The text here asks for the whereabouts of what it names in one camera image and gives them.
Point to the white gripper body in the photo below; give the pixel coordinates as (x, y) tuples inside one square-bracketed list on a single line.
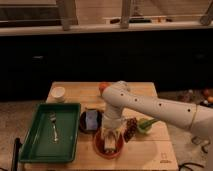
[(112, 120)]

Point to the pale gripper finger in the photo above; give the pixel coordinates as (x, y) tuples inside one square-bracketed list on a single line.
[(117, 135)]

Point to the wooden block eraser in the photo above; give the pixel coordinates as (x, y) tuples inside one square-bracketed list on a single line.
[(109, 144)]

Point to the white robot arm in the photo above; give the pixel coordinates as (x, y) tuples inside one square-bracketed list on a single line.
[(195, 118)]

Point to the red bowl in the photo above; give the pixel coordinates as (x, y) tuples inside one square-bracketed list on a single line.
[(98, 145)]

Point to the dark red grapes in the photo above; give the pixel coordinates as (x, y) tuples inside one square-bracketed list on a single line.
[(131, 127)]

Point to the blue grey sponge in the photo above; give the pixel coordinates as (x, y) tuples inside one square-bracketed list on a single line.
[(91, 120)]

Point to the green toy vegetable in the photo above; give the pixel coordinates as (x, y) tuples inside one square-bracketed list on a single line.
[(144, 125)]

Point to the black plate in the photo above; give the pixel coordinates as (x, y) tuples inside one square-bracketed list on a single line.
[(82, 123)]

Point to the orange topped cup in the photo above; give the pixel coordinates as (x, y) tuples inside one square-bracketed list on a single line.
[(103, 86)]

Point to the silver fork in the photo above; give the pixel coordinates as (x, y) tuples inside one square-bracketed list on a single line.
[(53, 121)]

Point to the small white cup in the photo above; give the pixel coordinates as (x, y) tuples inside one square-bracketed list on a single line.
[(58, 93)]

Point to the green plastic tray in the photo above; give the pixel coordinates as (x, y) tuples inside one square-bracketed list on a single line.
[(39, 145)]

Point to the black chair edge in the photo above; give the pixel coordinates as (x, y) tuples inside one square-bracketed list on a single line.
[(17, 145)]

